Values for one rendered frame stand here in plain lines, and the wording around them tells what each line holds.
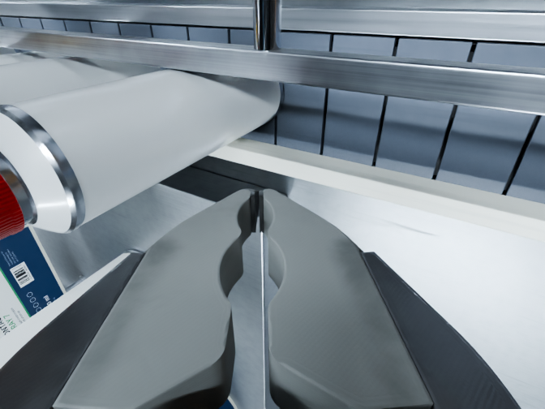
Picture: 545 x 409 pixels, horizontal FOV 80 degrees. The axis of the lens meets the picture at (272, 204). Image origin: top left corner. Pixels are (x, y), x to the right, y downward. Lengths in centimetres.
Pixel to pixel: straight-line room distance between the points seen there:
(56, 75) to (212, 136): 12
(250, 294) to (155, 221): 14
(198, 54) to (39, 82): 12
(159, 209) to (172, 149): 24
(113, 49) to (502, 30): 20
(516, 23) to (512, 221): 10
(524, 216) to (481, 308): 17
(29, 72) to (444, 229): 32
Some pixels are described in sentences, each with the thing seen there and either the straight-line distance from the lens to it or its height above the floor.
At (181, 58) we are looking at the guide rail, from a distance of 18.
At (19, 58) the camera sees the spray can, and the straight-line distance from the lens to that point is 33.
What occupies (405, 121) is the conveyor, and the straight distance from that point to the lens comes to 22.
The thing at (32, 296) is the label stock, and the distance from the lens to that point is 67.
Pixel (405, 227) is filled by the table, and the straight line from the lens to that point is 31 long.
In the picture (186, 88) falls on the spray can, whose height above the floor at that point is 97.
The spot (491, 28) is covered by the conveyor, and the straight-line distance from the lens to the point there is 21.
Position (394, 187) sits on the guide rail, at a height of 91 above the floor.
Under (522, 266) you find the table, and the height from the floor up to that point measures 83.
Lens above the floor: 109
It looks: 47 degrees down
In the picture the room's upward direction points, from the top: 133 degrees counter-clockwise
